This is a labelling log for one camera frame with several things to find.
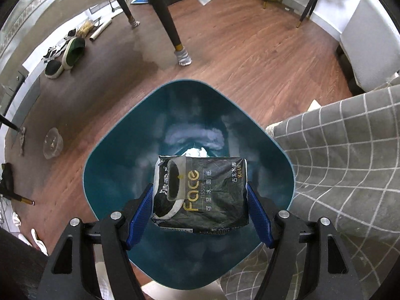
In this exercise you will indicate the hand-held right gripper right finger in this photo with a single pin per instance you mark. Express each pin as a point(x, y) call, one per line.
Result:
point(261, 218)

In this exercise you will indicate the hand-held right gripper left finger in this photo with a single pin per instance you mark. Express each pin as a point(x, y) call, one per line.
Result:
point(140, 218)

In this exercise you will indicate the black and white snack bag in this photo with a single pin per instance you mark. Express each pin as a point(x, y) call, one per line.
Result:
point(212, 200)

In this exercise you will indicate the teal plastic trash bin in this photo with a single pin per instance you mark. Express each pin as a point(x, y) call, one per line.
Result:
point(125, 162)

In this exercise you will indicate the white paper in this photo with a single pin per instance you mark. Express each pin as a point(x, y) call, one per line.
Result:
point(198, 152)

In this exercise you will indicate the round table with grey checked cloth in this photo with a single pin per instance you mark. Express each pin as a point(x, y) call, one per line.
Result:
point(343, 162)

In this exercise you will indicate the black pole gold tip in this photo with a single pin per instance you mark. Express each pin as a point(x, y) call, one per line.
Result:
point(9, 184)

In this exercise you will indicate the green white slipper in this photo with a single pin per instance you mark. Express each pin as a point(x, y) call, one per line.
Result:
point(53, 70)
point(74, 53)

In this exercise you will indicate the black white sneaker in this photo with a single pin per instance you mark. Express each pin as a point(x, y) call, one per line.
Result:
point(53, 52)

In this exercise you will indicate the rolled paper tube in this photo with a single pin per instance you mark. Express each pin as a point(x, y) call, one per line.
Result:
point(100, 30)

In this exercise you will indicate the grey armchair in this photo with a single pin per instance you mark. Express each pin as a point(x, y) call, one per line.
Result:
point(365, 43)

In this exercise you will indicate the black table legs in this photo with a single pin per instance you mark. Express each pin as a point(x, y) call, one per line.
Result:
point(162, 12)

